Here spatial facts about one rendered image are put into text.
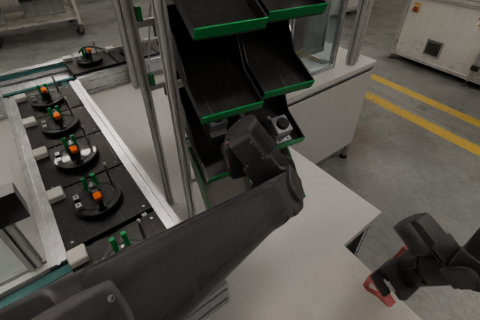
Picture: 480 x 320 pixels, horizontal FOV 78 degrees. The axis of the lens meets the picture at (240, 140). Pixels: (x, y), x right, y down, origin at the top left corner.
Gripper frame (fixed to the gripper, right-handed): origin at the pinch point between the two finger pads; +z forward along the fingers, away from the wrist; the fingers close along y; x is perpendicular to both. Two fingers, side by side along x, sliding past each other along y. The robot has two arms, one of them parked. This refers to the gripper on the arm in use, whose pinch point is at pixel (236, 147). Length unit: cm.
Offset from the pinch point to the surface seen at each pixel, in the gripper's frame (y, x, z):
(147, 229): 22.6, 22.7, 19.9
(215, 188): 3.5, 13.3, 12.4
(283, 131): -12.7, -0.6, 1.1
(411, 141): -210, 73, 127
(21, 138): 61, -1, 79
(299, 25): -69, -31, 77
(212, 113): 5.4, -9.1, -4.4
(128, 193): 25.7, 16.4, 34.0
